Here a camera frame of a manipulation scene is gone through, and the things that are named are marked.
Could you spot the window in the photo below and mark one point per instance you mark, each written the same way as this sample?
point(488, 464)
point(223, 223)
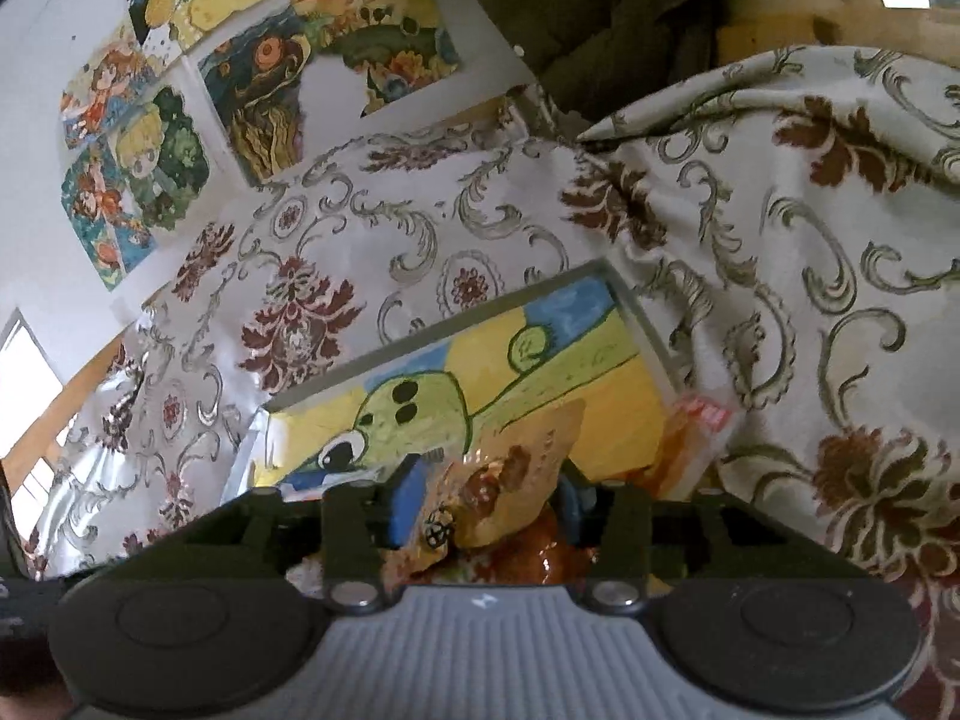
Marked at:
point(26, 382)

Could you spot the wooden bed rail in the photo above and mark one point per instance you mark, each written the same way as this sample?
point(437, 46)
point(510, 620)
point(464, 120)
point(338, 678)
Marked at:
point(67, 420)
point(825, 7)

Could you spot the brown glossy snack packet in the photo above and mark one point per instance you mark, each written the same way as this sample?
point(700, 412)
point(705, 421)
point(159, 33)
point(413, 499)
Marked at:
point(510, 480)

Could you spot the grey painted cardboard tray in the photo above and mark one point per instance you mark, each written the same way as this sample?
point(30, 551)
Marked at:
point(525, 382)

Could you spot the dark yellow circle poster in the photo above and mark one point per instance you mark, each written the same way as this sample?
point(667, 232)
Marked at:
point(154, 7)

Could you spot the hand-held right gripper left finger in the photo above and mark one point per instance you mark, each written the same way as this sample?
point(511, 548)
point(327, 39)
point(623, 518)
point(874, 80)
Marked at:
point(405, 510)

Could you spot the floral printed blanket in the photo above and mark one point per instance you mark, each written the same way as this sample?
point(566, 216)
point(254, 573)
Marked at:
point(787, 277)

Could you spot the orange girl cartoon poster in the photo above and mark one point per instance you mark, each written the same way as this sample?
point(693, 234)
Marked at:
point(112, 97)

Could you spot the blonde boy poster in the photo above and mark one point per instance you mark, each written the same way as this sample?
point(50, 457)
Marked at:
point(161, 157)

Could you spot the olive quilted jacket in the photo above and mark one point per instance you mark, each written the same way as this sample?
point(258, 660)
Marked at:
point(600, 22)

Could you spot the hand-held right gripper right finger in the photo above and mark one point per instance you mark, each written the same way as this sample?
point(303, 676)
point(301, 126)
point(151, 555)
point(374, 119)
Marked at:
point(574, 502)

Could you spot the cartoon posters on wall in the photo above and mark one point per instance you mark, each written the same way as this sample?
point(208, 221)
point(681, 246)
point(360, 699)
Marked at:
point(255, 90)

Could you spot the red-haired girl poster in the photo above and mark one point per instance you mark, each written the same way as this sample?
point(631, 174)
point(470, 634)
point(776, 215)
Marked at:
point(105, 225)

